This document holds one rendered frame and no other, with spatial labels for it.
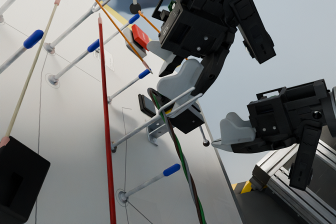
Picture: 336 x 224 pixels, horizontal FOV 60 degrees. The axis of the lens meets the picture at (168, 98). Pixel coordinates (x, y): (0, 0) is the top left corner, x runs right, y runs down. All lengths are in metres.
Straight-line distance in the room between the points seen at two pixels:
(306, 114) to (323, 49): 2.22
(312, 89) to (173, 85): 0.22
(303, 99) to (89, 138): 0.31
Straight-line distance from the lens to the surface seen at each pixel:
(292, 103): 0.48
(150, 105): 0.54
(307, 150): 0.50
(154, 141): 0.49
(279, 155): 1.59
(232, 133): 0.52
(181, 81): 0.37
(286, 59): 2.47
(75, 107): 0.39
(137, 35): 0.65
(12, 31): 0.41
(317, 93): 0.47
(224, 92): 2.09
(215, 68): 0.35
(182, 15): 0.32
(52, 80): 0.38
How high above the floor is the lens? 1.52
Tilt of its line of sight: 49 degrees down
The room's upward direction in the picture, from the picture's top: straight up
